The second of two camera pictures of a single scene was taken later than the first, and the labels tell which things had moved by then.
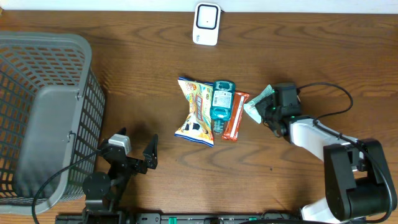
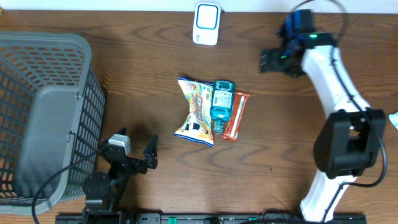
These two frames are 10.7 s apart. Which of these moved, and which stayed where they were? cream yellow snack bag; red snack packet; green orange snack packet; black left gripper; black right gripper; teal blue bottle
Moved: green orange snack packet; black right gripper
Stayed: black left gripper; teal blue bottle; cream yellow snack bag; red snack packet
